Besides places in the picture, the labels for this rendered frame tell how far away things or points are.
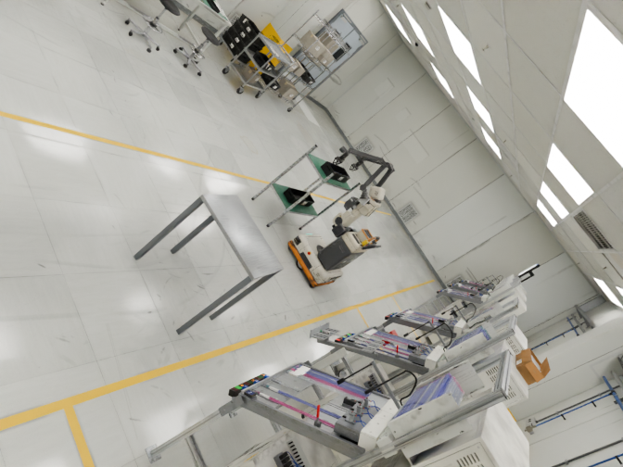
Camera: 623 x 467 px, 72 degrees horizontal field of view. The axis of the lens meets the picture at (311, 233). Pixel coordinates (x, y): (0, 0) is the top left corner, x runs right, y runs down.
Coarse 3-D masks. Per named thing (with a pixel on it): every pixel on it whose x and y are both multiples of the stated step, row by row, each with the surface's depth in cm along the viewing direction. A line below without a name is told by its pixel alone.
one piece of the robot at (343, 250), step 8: (352, 232) 529; (336, 240) 524; (344, 240) 519; (352, 240) 514; (368, 240) 516; (376, 240) 543; (328, 248) 527; (336, 248) 523; (344, 248) 518; (352, 248) 514; (360, 248) 517; (320, 256) 532; (328, 256) 527; (336, 256) 523; (344, 256) 518; (352, 256) 534; (328, 264) 527; (336, 264) 525; (344, 264) 557
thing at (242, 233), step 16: (192, 208) 306; (208, 208) 301; (224, 208) 314; (240, 208) 333; (176, 224) 313; (208, 224) 353; (224, 224) 301; (240, 224) 318; (160, 240) 323; (240, 240) 305; (256, 240) 323; (240, 256) 293; (256, 256) 309; (272, 256) 328; (256, 272) 296; (272, 272) 315; (240, 288) 295; (256, 288) 342; (192, 320) 312
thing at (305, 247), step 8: (296, 240) 542; (304, 240) 539; (312, 240) 557; (320, 240) 578; (296, 248) 542; (304, 248) 537; (312, 248) 541; (320, 248) 564; (296, 256) 541; (304, 256) 536; (312, 256) 533; (304, 264) 536; (312, 264) 532; (320, 264) 531; (304, 272) 539; (312, 272) 531; (320, 272) 527; (328, 272) 536; (336, 272) 555; (312, 280) 531; (320, 280) 528
